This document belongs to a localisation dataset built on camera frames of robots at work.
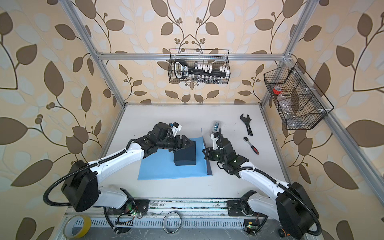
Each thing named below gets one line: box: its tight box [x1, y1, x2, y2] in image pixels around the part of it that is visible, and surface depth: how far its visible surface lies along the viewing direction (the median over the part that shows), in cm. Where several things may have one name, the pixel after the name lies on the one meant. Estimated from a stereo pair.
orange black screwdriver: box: [277, 228, 287, 238], surface depth 67 cm
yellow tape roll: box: [63, 214, 92, 240], surface depth 69 cm
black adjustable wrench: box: [240, 113, 253, 137], surface depth 111 cm
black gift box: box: [173, 141, 196, 166], surface depth 86 cm
